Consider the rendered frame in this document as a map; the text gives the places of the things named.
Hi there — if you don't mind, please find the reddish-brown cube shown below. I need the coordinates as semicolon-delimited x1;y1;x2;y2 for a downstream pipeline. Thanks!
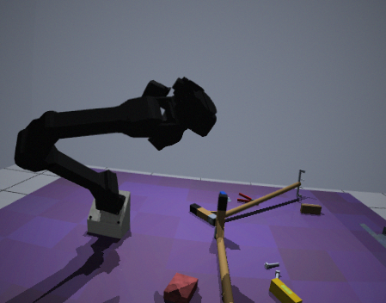
163;273;199;303

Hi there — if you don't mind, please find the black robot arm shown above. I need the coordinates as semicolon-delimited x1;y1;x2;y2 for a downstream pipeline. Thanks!
15;77;217;215

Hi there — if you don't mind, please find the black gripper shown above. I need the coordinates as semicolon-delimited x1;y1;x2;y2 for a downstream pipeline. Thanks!
142;80;217;137

